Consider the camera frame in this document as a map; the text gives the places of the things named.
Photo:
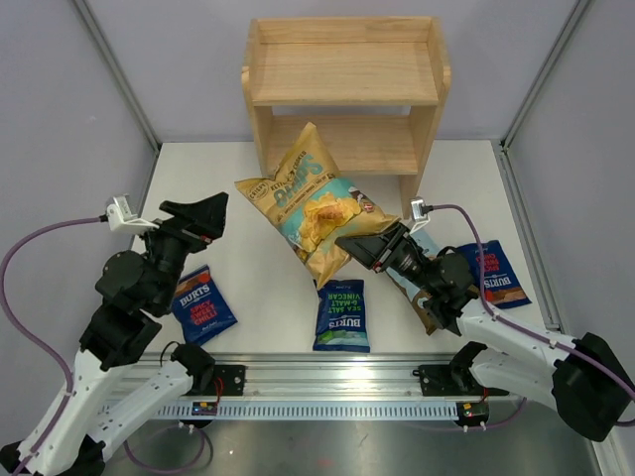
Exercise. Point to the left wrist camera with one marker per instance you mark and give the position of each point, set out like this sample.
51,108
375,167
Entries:
122,218

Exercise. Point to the yellow kettle chips bag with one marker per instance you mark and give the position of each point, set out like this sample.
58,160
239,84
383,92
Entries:
311,204

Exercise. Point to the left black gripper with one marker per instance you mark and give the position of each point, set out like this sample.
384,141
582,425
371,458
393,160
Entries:
206,217

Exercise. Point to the blue spicy sweet chilli bag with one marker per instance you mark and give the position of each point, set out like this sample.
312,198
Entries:
200,308

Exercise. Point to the blue sea salt vinegar bag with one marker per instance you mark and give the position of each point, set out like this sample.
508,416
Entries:
341,317

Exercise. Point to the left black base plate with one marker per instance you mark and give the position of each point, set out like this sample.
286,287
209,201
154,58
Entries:
228,380

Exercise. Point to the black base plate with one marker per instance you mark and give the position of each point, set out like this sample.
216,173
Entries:
228,380
436,380

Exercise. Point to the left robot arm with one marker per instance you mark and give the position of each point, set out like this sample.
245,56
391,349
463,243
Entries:
136,290

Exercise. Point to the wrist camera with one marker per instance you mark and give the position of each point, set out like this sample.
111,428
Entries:
420,214
122,218

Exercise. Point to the aluminium mounting rail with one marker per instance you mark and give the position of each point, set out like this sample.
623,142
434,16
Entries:
330,376

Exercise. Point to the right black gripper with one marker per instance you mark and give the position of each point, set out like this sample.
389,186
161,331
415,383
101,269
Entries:
368,248

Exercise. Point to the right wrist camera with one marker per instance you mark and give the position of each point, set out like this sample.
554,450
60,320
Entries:
420,214

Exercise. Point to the wooden two-tier shelf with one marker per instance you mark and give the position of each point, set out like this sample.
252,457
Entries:
375,87

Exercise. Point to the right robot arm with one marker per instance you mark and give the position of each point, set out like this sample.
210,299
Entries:
581,379

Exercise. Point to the blue Burts bag right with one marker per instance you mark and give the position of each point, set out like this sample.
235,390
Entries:
501,285

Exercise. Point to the white slotted cable duct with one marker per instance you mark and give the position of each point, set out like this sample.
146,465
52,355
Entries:
278,410

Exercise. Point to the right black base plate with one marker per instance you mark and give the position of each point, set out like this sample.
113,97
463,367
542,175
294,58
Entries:
436,380

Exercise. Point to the light blue cassava chips bag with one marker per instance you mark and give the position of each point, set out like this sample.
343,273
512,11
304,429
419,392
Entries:
421,307

